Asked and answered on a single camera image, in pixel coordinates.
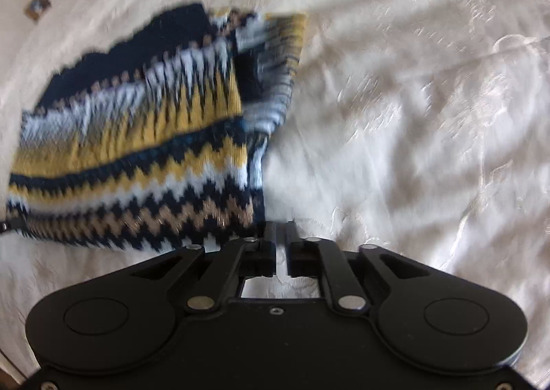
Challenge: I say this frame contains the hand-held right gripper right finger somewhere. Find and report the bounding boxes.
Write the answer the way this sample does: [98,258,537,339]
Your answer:
[286,220,430,315]

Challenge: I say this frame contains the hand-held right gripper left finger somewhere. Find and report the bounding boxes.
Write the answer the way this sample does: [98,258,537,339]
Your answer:
[129,220,276,314]

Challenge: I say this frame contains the navy yellow patterned knit sweater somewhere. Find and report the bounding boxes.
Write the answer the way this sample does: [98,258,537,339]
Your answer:
[6,2,311,254]

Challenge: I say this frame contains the bed with white embroidered bedspread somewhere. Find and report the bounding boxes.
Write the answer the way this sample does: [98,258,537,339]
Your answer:
[0,0,550,386]

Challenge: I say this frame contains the wooden photo frame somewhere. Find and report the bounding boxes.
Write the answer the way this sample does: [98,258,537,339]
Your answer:
[23,0,65,22]

